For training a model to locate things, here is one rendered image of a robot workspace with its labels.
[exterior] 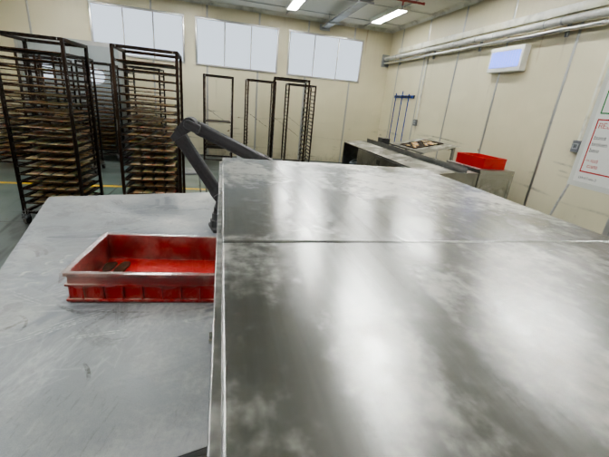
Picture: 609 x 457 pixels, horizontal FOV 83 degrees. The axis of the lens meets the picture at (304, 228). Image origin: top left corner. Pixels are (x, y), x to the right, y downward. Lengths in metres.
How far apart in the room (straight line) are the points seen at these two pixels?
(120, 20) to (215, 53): 1.90
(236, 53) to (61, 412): 8.17
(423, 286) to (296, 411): 0.17
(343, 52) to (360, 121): 1.63
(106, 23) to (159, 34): 0.98
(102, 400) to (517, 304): 0.80
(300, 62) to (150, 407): 8.37
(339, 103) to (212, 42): 3.17
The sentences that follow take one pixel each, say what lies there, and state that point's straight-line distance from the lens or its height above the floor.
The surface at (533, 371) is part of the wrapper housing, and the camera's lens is 0.26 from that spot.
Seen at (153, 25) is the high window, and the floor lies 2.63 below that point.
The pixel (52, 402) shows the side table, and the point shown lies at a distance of 0.94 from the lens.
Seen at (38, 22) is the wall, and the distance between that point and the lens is 9.35.
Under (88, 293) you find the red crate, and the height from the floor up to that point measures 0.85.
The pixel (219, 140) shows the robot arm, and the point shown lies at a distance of 1.63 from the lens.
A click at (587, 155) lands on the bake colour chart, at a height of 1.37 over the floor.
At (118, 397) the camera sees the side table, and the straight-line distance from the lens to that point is 0.90.
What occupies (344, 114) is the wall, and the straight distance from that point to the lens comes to 9.12.
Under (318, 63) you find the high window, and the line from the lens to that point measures 8.93.
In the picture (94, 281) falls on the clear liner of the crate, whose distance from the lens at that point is 1.18.
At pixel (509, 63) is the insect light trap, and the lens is 5.94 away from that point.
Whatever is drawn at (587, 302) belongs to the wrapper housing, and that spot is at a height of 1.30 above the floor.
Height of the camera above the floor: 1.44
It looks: 20 degrees down
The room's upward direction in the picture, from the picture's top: 6 degrees clockwise
